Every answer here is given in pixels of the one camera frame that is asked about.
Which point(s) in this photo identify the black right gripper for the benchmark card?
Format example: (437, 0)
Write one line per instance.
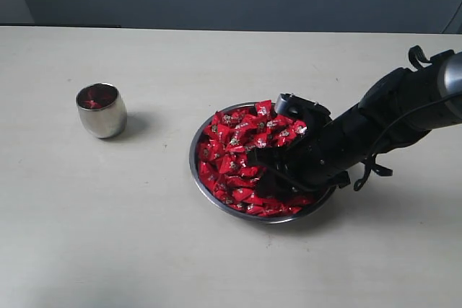
(318, 159)

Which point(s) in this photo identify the stainless steel plate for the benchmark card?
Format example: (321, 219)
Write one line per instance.
(218, 163)

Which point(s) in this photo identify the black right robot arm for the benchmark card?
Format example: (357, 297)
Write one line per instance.
(396, 112)

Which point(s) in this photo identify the stainless steel cup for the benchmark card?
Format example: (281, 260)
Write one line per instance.
(107, 122)

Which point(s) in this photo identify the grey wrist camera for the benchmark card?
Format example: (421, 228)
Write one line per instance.
(292, 106)

